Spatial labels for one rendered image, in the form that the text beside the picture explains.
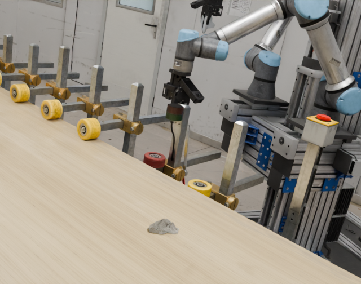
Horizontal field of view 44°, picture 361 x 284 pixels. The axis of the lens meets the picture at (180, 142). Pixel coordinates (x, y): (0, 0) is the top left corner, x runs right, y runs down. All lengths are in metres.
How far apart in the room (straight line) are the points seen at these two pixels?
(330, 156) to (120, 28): 3.80
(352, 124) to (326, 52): 0.67
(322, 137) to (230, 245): 0.40
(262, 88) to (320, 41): 0.66
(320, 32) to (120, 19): 3.89
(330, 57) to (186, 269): 1.07
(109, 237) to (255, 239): 0.40
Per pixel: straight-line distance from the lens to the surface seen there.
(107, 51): 5.61
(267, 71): 2.38
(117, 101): 2.12
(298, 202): 1.41
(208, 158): 1.91
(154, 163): 1.63
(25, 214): 1.20
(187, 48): 1.68
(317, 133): 1.32
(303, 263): 1.22
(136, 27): 5.30
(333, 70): 1.84
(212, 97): 4.69
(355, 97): 1.88
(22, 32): 6.88
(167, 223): 1.20
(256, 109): 2.39
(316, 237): 2.61
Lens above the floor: 1.50
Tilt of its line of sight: 19 degrees down
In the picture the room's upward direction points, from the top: 11 degrees clockwise
